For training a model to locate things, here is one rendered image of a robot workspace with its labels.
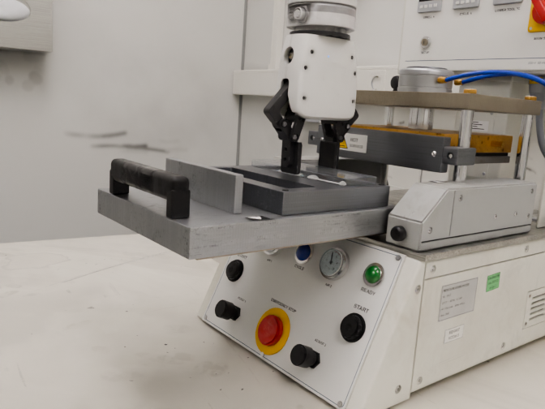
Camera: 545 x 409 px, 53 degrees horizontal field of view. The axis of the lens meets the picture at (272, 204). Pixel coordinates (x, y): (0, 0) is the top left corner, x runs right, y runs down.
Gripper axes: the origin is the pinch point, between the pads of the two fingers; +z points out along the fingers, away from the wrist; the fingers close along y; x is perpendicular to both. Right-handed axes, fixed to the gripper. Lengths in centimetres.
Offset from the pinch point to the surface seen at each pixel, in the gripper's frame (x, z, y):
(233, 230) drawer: -11.1, 5.1, -19.1
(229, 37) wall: 147, -32, 84
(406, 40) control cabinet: 14.6, -19.5, 34.6
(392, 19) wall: 58, -33, 81
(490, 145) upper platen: -10.4, -2.9, 24.4
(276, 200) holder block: -9.0, 3.1, -12.5
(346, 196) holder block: -10.1, 3.0, -3.3
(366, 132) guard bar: 1.2, -3.5, 11.5
